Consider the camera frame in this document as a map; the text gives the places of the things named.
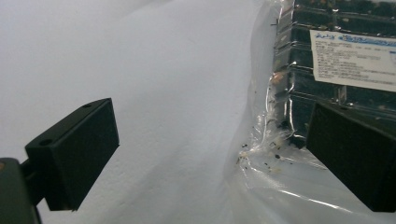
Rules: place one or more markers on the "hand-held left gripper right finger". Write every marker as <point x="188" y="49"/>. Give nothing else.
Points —
<point x="355" y="149"/>

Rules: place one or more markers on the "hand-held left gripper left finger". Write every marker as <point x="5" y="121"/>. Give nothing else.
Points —
<point x="74" y="155"/>

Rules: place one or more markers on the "clear plastic bag of seaweed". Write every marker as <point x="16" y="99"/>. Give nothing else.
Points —
<point x="299" y="62"/>

